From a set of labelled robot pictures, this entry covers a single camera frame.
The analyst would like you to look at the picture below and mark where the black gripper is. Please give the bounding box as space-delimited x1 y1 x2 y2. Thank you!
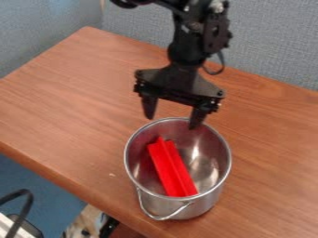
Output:
134 63 225 129

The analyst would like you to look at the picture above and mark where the red plastic block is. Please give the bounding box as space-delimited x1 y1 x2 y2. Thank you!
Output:
147 137 199 197

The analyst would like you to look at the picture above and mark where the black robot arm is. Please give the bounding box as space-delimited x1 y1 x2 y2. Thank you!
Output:
111 0 233 129

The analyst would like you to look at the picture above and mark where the metal pot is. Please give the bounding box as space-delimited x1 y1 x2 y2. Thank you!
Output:
124 117 233 220

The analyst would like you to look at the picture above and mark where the grey device under table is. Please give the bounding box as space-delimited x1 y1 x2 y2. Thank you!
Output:
0 213 44 238

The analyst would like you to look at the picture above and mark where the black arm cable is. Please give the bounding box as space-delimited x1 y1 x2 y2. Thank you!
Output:
202 50 226 76

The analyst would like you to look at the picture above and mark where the black cable loop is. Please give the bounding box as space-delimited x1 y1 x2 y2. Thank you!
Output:
0 189 35 238

